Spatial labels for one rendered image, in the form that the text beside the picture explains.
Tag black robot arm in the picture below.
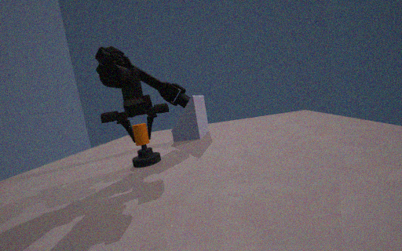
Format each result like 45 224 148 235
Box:
95 46 191 118

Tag orange knob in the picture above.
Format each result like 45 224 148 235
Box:
132 123 149 146

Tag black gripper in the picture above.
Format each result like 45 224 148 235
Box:
100 88 169 143

